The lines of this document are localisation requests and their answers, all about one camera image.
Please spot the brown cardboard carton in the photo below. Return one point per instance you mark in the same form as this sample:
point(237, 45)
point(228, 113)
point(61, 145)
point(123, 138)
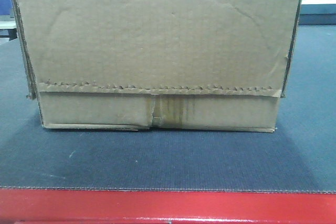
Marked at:
point(175, 64)

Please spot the black conveyor belt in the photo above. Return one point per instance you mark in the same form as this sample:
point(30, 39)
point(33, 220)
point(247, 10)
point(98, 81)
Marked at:
point(298, 157)

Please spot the red conveyor frame edge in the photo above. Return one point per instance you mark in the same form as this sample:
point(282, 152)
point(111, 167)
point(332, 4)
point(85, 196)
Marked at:
point(84, 206)

